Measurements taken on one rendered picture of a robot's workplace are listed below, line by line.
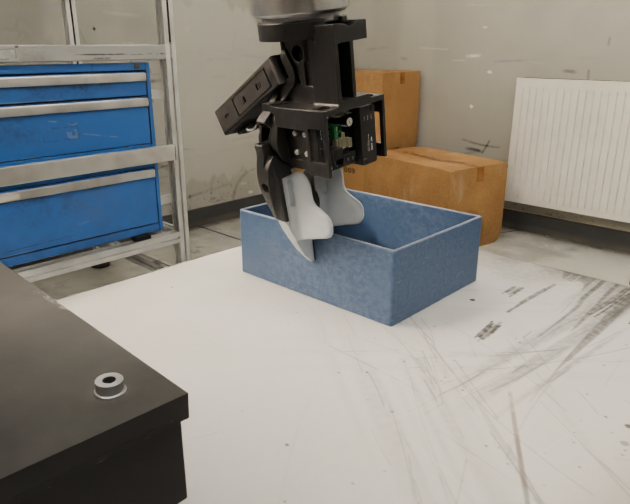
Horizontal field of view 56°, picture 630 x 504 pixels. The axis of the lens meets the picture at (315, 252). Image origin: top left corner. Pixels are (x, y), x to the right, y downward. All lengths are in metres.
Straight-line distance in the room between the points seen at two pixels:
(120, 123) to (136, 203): 0.27
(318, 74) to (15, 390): 0.31
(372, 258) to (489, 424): 0.18
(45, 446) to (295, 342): 0.29
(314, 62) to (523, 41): 2.85
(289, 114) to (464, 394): 0.25
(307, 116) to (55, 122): 1.52
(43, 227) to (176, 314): 1.42
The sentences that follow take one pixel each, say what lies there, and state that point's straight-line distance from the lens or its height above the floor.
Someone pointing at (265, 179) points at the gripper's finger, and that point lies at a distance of 0.51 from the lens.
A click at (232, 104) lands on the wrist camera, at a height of 0.88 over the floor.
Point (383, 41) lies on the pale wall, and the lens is 3.75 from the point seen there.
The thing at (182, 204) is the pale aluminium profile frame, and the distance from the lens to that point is 2.17.
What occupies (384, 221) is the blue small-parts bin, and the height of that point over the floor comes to 0.74.
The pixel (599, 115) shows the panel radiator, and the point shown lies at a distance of 3.04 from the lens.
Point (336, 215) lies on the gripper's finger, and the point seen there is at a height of 0.78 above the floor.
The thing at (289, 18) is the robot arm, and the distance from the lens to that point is 0.48.
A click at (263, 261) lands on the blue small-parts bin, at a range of 0.62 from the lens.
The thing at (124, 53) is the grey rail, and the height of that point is 0.91.
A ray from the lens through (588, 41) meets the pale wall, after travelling 3.18.
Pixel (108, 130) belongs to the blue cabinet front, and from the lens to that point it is 2.01.
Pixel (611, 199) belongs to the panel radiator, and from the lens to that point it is 3.06.
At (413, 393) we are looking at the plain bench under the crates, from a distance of 0.44.
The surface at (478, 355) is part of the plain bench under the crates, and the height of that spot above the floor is 0.70.
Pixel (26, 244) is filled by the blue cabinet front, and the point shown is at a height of 0.38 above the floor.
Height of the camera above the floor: 0.93
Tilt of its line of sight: 19 degrees down
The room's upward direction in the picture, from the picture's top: straight up
